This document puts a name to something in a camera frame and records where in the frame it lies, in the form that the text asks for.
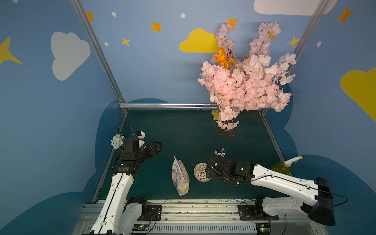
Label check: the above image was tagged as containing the white patterned breakfast bowl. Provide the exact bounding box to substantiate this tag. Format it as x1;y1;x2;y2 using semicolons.
194;163;210;183

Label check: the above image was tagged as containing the clear plastic oats bag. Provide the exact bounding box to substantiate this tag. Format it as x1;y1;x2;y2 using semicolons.
171;156;190;196

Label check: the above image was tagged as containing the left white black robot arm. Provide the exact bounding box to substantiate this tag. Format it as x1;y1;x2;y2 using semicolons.
87;132;163;235

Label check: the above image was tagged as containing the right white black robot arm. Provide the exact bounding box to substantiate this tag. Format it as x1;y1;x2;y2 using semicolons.
205;155;336;226

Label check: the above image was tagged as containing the white flower in beige pot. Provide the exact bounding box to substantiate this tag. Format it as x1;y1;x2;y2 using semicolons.
111;134;124;150

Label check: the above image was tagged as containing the yellow work glove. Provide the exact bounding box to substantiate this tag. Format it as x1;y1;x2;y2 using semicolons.
211;109;220;121

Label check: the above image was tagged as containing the green spray bottle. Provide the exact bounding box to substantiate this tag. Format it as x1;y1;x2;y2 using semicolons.
271;156;303;175

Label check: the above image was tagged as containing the left electronics board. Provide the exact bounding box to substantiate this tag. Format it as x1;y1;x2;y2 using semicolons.
132;224;150;232

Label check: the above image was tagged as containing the electronics board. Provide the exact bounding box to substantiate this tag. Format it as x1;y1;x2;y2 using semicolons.
132;224;150;232
256;224;271;235

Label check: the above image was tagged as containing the right electronics board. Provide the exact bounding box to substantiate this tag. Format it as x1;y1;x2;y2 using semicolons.
256;224;271;235

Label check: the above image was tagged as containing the pink cherry blossom tree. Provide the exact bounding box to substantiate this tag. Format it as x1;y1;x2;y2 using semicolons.
198;23;296;130

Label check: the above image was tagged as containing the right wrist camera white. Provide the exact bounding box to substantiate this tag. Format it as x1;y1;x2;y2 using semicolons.
214;148;226;158

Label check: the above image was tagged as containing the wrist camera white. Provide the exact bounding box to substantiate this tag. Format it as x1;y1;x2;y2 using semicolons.
135;131;146;148
214;148;226;158

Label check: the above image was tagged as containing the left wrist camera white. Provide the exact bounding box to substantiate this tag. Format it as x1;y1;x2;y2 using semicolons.
135;131;146;148

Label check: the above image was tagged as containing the brown tree base plate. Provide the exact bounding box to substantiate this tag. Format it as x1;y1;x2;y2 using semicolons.
217;127;237;136

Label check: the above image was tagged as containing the aluminium back rail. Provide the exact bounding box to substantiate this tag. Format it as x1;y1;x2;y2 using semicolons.
119;103;218;110

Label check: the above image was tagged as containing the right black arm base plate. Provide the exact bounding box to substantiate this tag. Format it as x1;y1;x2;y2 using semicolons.
238;204;279;221

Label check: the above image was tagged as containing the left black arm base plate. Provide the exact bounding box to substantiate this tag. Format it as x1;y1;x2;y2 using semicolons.
138;205;162;221

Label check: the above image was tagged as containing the aluminium front rail frame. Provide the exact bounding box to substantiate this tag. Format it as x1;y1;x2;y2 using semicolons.
71;199;329;235

